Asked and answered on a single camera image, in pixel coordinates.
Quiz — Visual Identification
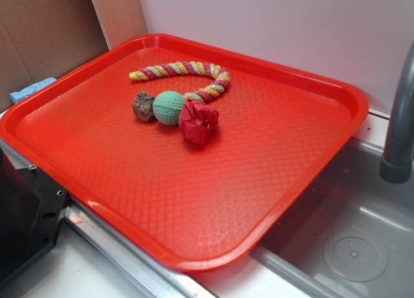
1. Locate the green dimpled ball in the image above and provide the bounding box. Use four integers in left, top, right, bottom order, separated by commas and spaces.
153, 90, 185, 125

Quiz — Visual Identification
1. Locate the red plastic tray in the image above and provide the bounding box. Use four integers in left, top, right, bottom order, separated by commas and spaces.
1, 34, 368, 271

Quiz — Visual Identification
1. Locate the crumpled red paper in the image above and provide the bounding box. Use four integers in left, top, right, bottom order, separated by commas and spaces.
179, 100, 219, 145

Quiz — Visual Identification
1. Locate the brown rock chunk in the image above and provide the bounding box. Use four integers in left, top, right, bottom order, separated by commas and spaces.
132, 90, 155, 122

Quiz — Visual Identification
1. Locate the grey sink basin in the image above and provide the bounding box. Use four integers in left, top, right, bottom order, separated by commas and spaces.
190, 136, 414, 298

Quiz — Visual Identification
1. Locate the grey metal faucet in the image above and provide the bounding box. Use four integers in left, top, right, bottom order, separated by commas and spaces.
380, 47, 413, 184

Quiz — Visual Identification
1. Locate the brown cardboard box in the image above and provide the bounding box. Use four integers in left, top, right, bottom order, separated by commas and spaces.
1, 0, 147, 111

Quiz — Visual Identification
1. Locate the blue sponge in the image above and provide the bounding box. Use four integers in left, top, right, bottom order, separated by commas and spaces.
10, 78, 56, 104

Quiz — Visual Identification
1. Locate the multicolour twisted rope toy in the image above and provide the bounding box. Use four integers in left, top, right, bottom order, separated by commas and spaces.
129, 61, 230, 103

